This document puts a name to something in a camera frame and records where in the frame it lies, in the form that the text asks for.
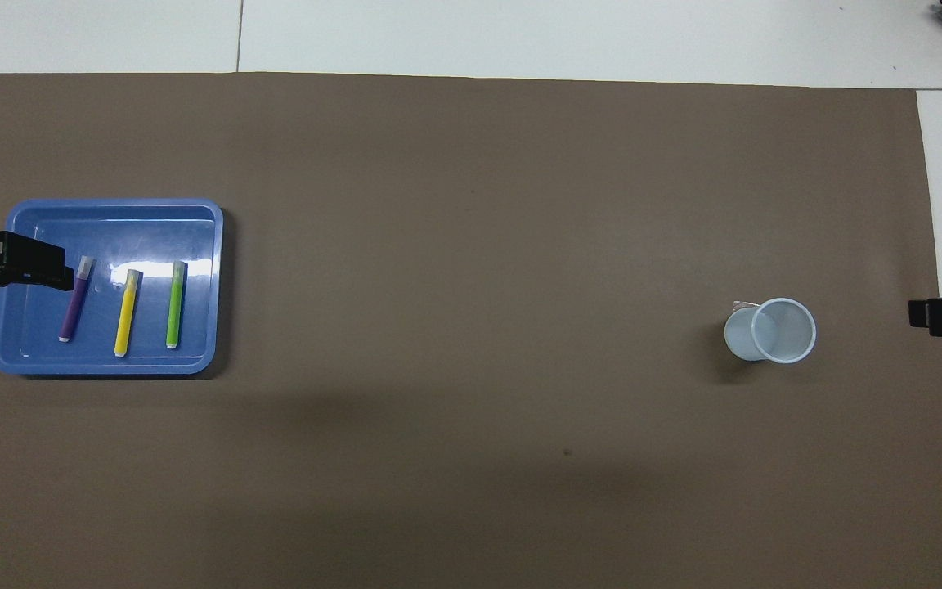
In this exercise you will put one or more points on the purple pen white cap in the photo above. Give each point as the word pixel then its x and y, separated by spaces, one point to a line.
pixel 74 307

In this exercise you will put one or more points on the yellow pen white cap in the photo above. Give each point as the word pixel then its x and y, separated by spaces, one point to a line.
pixel 125 319

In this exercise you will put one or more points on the green pen white cap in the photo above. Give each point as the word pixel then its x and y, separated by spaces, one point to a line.
pixel 175 307

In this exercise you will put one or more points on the blue plastic tray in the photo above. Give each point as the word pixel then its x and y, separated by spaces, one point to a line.
pixel 193 245

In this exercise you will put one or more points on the translucent mesh pen cup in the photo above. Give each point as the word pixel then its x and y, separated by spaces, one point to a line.
pixel 782 331

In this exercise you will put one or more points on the brown table mat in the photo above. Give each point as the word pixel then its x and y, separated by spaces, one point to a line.
pixel 479 245

